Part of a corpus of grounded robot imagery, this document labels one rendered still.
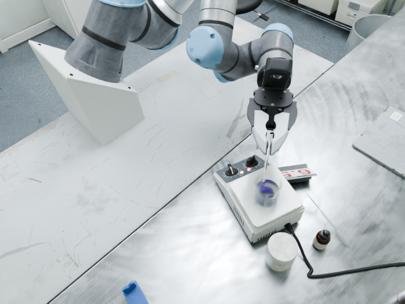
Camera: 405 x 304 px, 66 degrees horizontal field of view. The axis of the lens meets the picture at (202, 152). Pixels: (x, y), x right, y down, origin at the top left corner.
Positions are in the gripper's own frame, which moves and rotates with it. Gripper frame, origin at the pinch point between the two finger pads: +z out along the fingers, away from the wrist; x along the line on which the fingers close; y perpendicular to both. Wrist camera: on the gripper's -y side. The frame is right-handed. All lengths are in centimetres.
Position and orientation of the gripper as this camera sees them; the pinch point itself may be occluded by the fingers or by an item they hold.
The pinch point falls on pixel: (269, 145)
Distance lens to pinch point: 54.9
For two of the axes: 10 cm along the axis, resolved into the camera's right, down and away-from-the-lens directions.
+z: -1.8, 8.0, -5.6
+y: 0.7, 5.8, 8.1
